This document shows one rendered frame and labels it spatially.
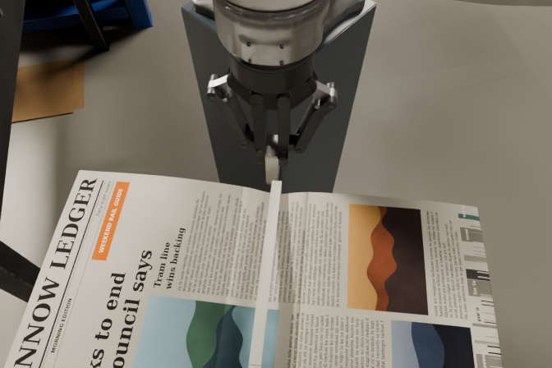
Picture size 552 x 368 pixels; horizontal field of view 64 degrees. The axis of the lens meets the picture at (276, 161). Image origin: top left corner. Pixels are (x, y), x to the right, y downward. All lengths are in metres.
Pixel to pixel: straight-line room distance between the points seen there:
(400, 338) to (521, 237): 1.39
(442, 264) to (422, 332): 0.06
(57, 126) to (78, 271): 1.57
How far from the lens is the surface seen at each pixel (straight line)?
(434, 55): 2.13
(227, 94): 0.44
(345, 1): 0.65
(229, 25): 0.34
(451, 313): 0.39
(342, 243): 0.39
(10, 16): 1.22
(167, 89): 1.93
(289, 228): 0.40
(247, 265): 0.39
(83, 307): 0.40
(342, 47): 0.66
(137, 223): 0.41
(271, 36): 0.33
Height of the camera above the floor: 1.42
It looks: 59 degrees down
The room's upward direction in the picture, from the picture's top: straight up
